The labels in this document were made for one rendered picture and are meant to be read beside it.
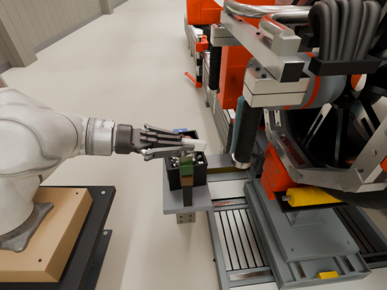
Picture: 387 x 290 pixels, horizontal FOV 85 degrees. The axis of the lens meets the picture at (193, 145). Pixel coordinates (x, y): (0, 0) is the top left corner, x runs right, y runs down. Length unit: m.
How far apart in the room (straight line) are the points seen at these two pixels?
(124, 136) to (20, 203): 0.45
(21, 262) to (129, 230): 0.53
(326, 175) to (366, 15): 0.33
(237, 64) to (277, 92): 0.65
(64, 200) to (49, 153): 0.63
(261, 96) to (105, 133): 0.34
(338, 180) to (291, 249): 0.51
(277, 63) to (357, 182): 0.29
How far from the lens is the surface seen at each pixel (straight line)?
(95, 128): 0.52
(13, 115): 0.35
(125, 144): 0.52
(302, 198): 0.75
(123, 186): 1.45
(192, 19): 2.89
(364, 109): 0.65
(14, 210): 0.85
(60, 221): 0.92
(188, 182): 0.64
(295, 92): 0.39
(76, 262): 0.93
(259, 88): 0.36
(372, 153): 0.50
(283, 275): 1.05
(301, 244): 1.04
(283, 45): 0.35
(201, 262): 1.16
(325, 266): 1.13
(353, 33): 0.39
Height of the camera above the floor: 1.08
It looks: 41 degrees down
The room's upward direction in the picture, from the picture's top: straight up
